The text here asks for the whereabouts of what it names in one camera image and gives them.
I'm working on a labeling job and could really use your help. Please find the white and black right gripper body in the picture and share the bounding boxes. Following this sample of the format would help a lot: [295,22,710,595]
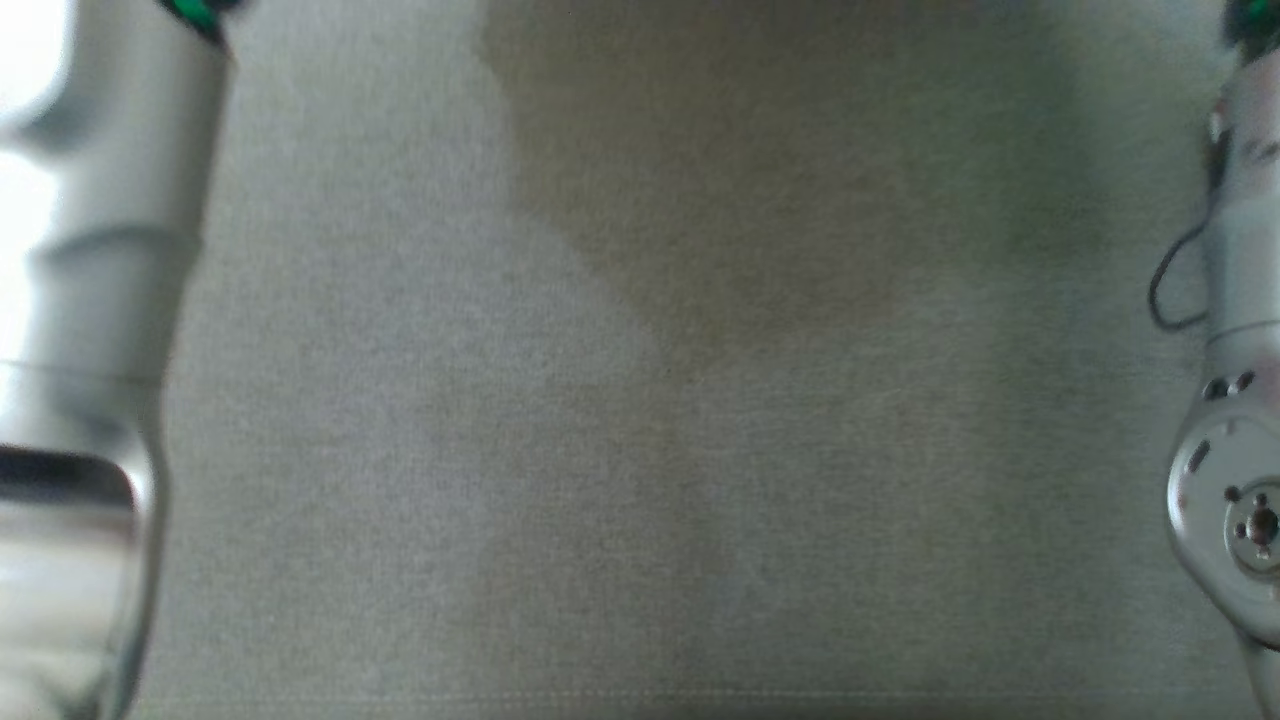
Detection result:
[1222,0,1280,61]

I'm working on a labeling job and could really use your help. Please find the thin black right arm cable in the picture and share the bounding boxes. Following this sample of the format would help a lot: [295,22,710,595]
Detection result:
[1147,120,1229,333]

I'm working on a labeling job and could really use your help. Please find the large grey ottoman seat cushion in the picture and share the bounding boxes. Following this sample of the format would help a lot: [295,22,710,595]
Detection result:
[100,0,1261,720]

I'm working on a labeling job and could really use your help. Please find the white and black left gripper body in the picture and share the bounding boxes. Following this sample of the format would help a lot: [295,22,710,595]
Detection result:
[155,0,241,46]

